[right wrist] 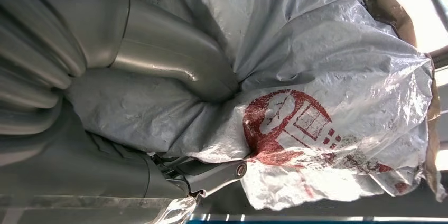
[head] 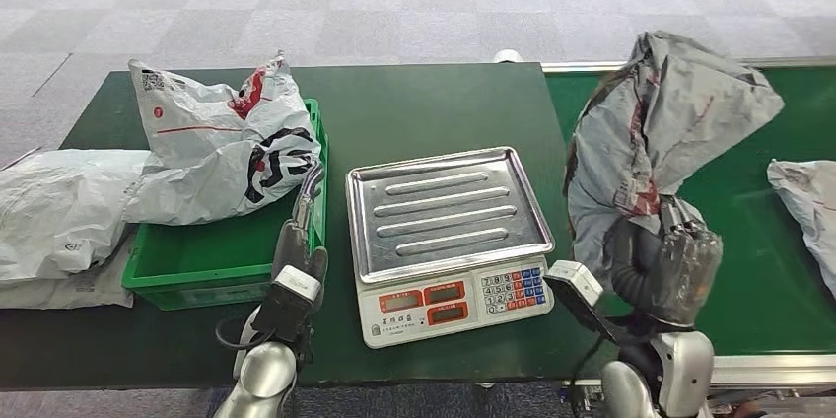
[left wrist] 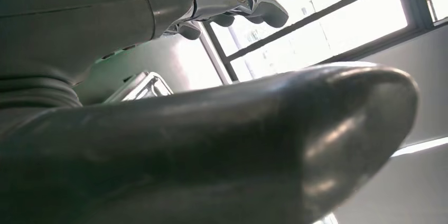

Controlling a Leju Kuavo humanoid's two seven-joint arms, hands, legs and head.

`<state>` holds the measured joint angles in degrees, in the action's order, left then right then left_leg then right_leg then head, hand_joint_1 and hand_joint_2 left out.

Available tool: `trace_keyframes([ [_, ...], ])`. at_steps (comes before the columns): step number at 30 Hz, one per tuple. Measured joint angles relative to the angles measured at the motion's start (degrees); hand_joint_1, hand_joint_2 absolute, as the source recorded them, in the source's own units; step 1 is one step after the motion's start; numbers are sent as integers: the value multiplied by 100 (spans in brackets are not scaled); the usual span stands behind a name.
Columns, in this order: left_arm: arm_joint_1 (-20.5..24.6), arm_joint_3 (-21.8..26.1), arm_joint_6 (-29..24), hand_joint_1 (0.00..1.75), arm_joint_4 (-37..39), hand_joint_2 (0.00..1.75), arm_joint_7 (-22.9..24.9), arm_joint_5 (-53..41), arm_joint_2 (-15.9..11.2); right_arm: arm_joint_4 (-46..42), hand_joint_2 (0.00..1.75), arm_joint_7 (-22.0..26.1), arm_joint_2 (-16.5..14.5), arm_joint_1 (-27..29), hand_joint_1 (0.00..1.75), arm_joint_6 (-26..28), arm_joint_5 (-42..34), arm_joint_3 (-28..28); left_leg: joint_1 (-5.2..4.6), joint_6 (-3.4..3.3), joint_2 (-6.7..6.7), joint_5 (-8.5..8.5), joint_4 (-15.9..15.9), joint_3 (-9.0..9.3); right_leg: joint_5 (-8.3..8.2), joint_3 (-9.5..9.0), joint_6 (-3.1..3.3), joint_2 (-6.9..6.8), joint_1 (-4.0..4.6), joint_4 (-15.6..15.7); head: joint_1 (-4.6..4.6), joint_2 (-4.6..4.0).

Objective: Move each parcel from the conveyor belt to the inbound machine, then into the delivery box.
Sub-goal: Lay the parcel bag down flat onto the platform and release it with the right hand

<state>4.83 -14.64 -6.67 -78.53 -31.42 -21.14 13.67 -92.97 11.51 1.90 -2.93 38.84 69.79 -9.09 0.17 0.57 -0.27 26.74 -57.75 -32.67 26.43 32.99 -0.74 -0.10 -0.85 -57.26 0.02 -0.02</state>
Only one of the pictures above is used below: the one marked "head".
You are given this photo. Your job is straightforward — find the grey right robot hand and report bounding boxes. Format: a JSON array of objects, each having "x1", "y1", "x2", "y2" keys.
[{"x1": 610, "y1": 195, "x2": 725, "y2": 331}]

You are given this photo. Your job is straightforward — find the white crumpled plastic parcel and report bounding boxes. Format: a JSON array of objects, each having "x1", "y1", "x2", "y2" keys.
[{"x1": 0, "y1": 148, "x2": 152, "y2": 284}]

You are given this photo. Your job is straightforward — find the green conveyor belt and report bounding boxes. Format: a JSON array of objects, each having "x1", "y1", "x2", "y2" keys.
[{"x1": 545, "y1": 65, "x2": 836, "y2": 358}]

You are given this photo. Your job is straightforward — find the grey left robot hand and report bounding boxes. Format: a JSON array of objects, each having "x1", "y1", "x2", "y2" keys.
[{"x1": 270, "y1": 163, "x2": 329, "y2": 287}]

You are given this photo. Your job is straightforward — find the dark green table board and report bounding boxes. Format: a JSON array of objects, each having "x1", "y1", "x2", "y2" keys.
[{"x1": 0, "y1": 62, "x2": 636, "y2": 391}]

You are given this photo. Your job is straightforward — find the aluminium conveyor side rail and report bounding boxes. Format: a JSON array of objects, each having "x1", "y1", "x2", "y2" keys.
[
  {"x1": 561, "y1": 354, "x2": 836, "y2": 406},
  {"x1": 540, "y1": 55, "x2": 836, "y2": 73}
]

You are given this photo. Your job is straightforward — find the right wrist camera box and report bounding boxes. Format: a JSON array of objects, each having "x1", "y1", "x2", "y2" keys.
[{"x1": 543, "y1": 259, "x2": 628, "y2": 346}]

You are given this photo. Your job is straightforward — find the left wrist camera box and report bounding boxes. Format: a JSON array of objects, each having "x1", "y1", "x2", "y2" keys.
[{"x1": 250, "y1": 264, "x2": 324, "y2": 344}]

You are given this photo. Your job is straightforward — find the grey parcel with red stripe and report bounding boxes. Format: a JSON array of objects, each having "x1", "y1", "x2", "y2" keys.
[{"x1": 767, "y1": 159, "x2": 836, "y2": 299}]

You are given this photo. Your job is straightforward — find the white parcel with black print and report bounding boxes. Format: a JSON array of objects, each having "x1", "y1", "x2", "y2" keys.
[{"x1": 122, "y1": 50, "x2": 323, "y2": 227}]

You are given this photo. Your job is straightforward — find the grey parcel with red print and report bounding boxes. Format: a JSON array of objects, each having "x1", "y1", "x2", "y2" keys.
[{"x1": 564, "y1": 31, "x2": 785, "y2": 292}]

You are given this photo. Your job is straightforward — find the green plastic crate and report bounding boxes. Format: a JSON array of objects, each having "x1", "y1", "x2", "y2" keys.
[{"x1": 121, "y1": 99, "x2": 330, "y2": 311}]

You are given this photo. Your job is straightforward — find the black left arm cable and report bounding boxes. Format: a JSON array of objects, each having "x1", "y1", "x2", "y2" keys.
[{"x1": 215, "y1": 317, "x2": 277, "y2": 352}]

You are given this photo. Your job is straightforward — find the white electronic weighing scale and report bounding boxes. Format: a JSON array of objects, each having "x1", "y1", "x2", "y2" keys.
[{"x1": 344, "y1": 145, "x2": 556, "y2": 350}]

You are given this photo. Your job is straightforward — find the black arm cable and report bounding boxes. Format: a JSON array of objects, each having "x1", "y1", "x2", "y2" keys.
[
  {"x1": 566, "y1": 336, "x2": 610, "y2": 418},
  {"x1": 215, "y1": 317, "x2": 277, "y2": 352}
]

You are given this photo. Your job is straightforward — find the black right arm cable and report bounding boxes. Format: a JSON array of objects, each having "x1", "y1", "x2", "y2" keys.
[{"x1": 566, "y1": 336, "x2": 610, "y2": 418}]

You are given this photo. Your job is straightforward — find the flat pale plastic parcel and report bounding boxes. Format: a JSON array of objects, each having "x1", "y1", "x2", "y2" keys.
[{"x1": 0, "y1": 232, "x2": 135, "y2": 310}]

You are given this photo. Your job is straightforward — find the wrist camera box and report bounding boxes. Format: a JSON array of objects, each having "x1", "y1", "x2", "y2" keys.
[
  {"x1": 250, "y1": 264, "x2": 324, "y2": 344},
  {"x1": 543, "y1": 259, "x2": 628, "y2": 346}
]

